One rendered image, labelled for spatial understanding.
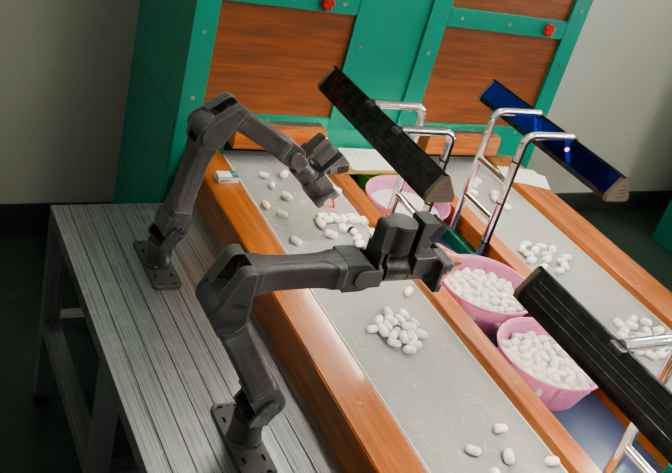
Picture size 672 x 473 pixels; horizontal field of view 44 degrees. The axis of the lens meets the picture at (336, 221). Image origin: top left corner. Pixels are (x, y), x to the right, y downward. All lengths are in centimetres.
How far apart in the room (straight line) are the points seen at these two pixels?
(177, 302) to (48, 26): 137
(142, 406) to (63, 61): 169
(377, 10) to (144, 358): 127
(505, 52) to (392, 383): 142
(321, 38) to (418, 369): 109
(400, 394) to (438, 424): 10
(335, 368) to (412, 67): 123
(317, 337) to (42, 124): 169
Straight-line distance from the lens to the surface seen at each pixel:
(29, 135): 324
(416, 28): 267
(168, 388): 178
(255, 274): 136
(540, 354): 211
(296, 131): 254
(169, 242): 204
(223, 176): 234
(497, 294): 229
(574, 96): 439
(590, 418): 211
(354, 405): 171
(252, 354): 151
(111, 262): 211
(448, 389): 188
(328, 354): 181
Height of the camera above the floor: 186
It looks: 28 degrees down
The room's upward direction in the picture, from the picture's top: 16 degrees clockwise
